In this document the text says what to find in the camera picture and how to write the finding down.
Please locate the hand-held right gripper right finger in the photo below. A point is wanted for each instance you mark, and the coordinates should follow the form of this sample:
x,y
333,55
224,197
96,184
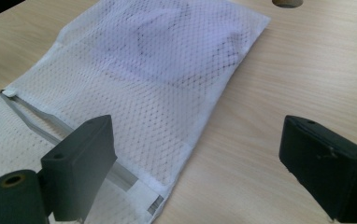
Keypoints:
x,y
326,174

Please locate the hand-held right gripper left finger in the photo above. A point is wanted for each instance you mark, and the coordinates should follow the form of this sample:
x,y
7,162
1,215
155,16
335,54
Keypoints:
x,y
80,165

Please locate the white mesh laundry bag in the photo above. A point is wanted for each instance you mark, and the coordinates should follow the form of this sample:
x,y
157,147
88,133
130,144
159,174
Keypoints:
x,y
136,112

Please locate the pale lilac cloth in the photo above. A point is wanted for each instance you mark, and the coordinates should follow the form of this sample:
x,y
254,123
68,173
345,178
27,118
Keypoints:
x,y
173,46

